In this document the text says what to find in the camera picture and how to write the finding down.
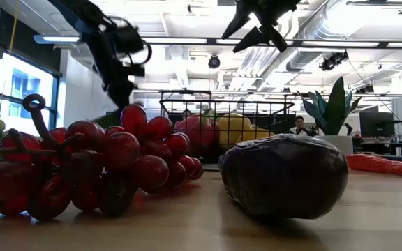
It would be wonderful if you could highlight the black wire basket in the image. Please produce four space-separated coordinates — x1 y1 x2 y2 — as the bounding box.
159 89 295 165

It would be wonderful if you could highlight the round black ceiling camera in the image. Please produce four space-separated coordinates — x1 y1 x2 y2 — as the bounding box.
207 54 222 70

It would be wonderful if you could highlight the red grape bunch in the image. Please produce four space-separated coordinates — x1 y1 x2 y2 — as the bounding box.
0 93 204 221

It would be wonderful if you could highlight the grey round mat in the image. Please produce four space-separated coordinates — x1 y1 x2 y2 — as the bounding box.
200 162 223 172

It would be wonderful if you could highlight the purple eggplant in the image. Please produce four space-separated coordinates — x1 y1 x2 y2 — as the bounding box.
218 134 349 220

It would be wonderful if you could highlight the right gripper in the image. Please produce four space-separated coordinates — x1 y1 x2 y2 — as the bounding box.
221 0 302 53

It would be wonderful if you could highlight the large pink dragon fruit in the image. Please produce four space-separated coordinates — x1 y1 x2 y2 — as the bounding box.
174 108 220 158

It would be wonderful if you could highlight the large window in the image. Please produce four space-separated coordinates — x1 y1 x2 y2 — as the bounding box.
0 52 61 137

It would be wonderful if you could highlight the black computer monitor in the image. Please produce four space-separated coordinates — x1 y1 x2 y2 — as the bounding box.
359 111 396 139

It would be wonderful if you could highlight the potted plant white pot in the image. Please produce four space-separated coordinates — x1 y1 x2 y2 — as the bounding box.
297 76 362 158

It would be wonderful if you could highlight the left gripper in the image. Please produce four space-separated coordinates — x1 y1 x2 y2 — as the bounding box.
92 20 152 109

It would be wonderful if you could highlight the black ceiling spotlight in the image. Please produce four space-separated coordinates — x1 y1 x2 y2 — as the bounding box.
319 51 349 72

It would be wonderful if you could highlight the white ceiling light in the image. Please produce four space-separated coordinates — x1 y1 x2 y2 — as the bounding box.
33 33 82 45

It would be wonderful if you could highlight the silver ventilation duct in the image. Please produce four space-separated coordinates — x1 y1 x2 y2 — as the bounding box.
242 0 362 81

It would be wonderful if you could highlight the long linear light bar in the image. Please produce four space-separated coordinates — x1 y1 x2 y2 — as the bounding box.
141 36 402 50

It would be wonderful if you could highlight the yellow bell pepper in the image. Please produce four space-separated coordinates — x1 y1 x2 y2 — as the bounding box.
218 113 253 149

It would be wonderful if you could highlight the person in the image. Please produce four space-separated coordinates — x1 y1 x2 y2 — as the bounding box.
289 116 310 137

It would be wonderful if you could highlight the dark green avocado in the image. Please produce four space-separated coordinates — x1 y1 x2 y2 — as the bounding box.
92 111 122 129

